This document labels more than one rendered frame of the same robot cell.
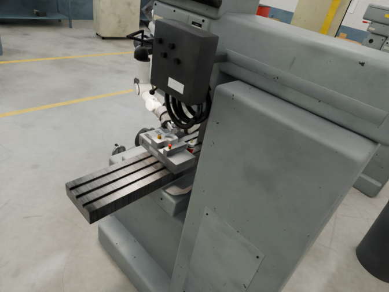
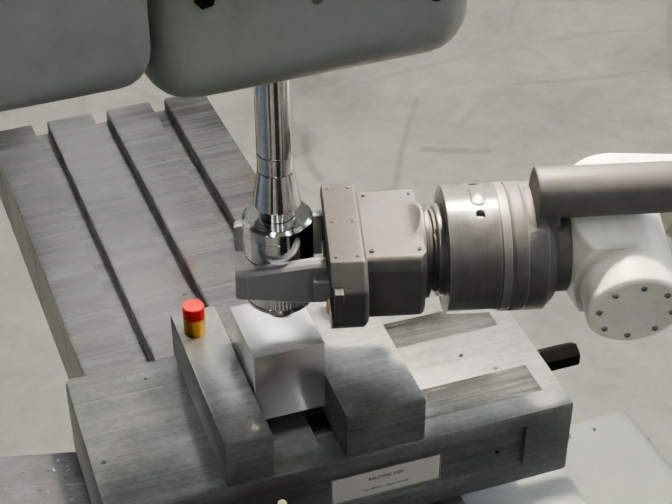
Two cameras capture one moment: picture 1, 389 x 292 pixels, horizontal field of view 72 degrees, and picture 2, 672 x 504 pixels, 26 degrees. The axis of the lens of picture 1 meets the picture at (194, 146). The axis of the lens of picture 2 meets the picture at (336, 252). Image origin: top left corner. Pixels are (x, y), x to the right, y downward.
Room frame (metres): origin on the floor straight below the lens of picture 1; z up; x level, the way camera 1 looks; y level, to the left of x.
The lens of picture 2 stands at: (1.72, -0.52, 1.72)
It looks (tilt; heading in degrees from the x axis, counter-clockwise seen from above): 37 degrees down; 121
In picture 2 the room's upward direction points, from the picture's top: straight up
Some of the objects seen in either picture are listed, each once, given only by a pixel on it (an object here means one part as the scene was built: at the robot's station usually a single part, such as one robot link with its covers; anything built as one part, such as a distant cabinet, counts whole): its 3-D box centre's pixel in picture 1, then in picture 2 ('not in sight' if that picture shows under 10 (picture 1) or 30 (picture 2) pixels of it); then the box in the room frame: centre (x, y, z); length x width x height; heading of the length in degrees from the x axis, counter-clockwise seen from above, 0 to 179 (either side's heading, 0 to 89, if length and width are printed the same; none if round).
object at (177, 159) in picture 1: (166, 146); (317, 405); (1.29, 0.16, 0.97); 0.35 x 0.15 x 0.11; 50
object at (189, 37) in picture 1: (180, 62); not in sight; (0.83, 0.10, 1.62); 0.20 x 0.09 x 0.21; 53
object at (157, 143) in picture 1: (164, 139); (350, 362); (1.31, 0.18, 1.01); 0.15 x 0.06 x 0.04; 140
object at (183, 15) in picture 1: (197, 21); not in sight; (1.26, 0.10, 1.68); 0.34 x 0.24 x 0.10; 53
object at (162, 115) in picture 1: (167, 119); (413, 253); (1.36, 0.18, 1.12); 0.13 x 0.12 x 0.10; 125
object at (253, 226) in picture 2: not in sight; (277, 219); (1.28, 0.13, 1.16); 0.05 x 0.05 x 0.01
